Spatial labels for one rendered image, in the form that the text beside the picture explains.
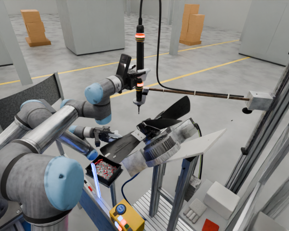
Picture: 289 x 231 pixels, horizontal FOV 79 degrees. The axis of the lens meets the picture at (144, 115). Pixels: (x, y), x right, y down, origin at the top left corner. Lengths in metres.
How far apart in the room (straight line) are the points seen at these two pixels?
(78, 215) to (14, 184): 1.80
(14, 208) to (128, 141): 0.68
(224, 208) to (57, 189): 1.00
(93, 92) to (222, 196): 0.97
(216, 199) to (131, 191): 1.28
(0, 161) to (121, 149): 0.70
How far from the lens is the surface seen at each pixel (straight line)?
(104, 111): 0.76
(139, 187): 2.33
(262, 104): 1.05
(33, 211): 0.50
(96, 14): 7.09
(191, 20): 9.01
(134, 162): 1.25
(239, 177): 1.42
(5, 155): 0.55
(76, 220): 2.25
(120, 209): 1.00
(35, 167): 0.48
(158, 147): 1.15
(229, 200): 1.27
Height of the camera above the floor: 1.98
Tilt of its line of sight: 35 degrees down
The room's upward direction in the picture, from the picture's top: 2 degrees clockwise
